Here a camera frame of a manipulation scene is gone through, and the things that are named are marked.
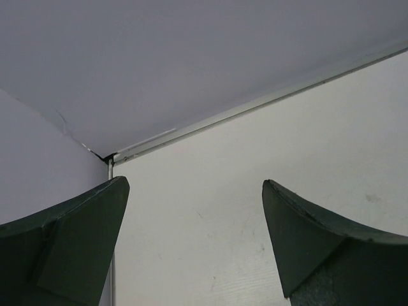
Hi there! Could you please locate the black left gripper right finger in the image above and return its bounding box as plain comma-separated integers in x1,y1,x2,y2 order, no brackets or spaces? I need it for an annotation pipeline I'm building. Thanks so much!
262,180,407,305

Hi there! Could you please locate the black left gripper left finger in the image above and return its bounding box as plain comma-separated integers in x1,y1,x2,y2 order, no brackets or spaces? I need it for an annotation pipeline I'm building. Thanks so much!
1,176,130,305

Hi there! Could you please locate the aluminium table edge rail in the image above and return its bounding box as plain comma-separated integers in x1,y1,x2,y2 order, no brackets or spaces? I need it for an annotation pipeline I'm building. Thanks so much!
106,47,408,306

